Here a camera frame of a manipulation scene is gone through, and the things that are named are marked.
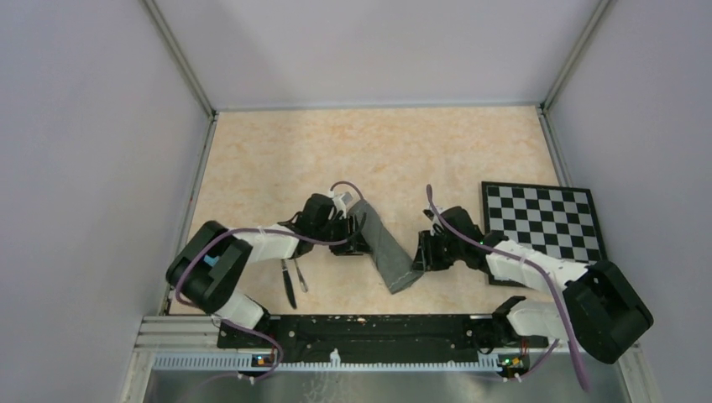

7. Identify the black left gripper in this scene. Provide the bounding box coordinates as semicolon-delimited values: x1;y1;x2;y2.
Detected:
314;212;373;255

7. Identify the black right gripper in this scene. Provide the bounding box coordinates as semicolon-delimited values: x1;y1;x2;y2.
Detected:
411;228;463;271

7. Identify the grey cloth napkin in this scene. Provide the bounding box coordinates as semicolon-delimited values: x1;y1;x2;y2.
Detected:
348;199;423;295

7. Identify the silver fork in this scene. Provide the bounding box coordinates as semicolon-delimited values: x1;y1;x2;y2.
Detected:
294;259;309;293

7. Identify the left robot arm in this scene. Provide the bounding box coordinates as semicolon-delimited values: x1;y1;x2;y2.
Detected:
165;193;369;347

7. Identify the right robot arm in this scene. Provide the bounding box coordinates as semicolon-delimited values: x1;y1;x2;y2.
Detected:
413;207;654;364

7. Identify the silver table knife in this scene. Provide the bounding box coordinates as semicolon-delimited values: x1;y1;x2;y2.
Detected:
280;259;297;310

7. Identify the black white checkerboard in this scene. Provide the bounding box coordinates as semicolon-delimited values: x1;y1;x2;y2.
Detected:
481;181;608;265

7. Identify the colourful card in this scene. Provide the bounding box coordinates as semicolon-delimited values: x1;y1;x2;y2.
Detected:
202;254;219;267

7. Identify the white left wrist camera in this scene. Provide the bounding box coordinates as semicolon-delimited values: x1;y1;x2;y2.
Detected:
327;191;353;217

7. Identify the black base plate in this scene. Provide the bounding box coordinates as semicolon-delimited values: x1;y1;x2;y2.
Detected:
217;313;550;365

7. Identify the aluminium frame rail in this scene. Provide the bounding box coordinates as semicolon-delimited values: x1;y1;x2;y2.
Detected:
133;312;641;373

